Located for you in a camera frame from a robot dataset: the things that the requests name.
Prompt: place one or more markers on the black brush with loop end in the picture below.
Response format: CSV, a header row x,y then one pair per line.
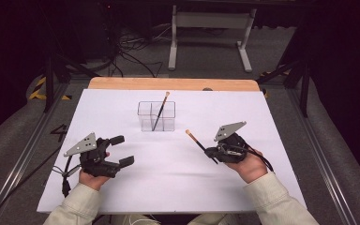
x,y
162,109

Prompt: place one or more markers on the white metal stand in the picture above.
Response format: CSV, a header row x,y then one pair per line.
x,y
212,19

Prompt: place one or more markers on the white paper sheet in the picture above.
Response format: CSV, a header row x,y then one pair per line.
x,y
184,187

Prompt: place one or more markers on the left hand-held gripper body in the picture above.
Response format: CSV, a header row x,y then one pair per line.
x,y
97,162

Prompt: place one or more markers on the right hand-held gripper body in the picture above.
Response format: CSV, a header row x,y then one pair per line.
x,y
231,150

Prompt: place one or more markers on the aluminium rail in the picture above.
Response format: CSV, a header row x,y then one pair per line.
x,y
22,156
322,156

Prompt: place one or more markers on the black brush with tan tip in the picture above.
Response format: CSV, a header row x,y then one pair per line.
x,y
197,142

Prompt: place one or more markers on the person's left hand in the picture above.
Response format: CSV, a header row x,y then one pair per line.
x,y
90,182

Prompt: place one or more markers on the person's right hand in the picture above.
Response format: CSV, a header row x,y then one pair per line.
x,y
250,170

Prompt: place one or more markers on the clear plastic organizer box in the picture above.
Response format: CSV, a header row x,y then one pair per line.
x,y
143,118

